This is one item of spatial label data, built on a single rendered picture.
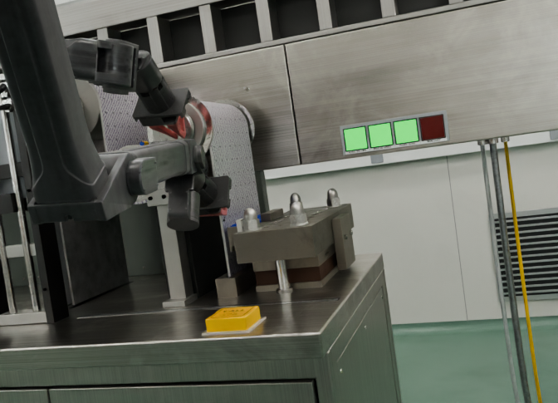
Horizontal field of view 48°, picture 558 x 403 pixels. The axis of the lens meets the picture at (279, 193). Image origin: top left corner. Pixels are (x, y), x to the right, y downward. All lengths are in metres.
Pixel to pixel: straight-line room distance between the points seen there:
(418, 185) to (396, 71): 2.38
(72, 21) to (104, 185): 1.24
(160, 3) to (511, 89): 0.89
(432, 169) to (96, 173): 3.30
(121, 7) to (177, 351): 1.03
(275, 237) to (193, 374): 0.31
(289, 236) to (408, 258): 2.75
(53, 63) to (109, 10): 1.22
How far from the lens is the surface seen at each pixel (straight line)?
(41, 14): 0.59
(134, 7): 1.77
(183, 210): 1.09
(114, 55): 1.07
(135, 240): 1.77
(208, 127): 1.28
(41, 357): 1.19
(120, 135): 1.46
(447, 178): 3.85
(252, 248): 1.23
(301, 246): 1.20
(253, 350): 0.99
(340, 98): 1.54
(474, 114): 1.50
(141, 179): 0.70
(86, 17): 1.84
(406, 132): 1.50
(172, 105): 1.19
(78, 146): 0.63
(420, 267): 3.93
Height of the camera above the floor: 1.16
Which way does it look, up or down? 3 degrees down
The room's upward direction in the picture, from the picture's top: 8 degrees counter-clockwise
